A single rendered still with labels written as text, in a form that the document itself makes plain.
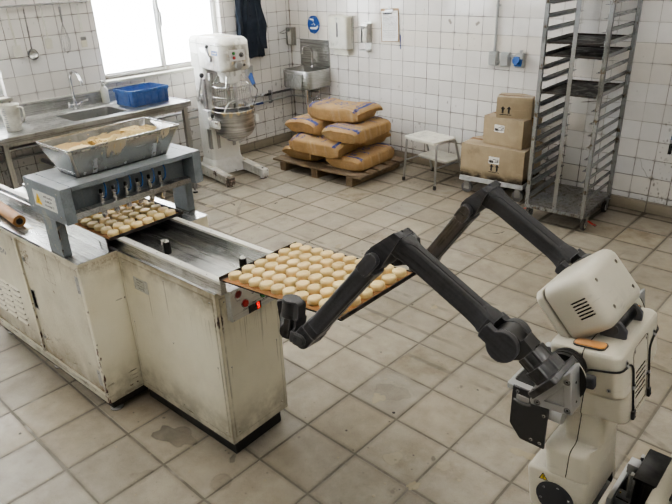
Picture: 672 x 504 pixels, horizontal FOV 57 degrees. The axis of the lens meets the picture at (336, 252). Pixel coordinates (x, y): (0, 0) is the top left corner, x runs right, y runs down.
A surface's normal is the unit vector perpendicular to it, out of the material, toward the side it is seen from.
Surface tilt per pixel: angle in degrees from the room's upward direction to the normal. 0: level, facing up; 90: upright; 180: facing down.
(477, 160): 90
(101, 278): 90
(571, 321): 90
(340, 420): 0
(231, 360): 90
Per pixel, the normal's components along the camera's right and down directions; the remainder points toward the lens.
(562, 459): -0.66, 0.33
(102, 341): 0.76, 0.25
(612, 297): 0.52, -0.43
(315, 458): -0.04, -0.90
